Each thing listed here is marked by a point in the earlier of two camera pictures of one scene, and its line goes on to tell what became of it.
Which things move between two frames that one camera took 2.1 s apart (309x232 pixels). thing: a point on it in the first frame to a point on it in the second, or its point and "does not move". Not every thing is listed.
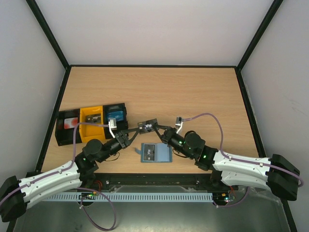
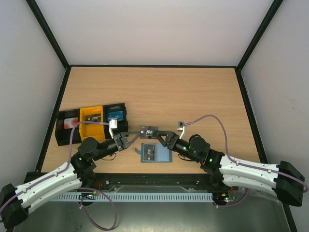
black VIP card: x=148 y=125 to x=148 y=132
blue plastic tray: x=155 y=152 does not move
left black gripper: x=122 y=135 does not move
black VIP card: x=149 y=152 does not move
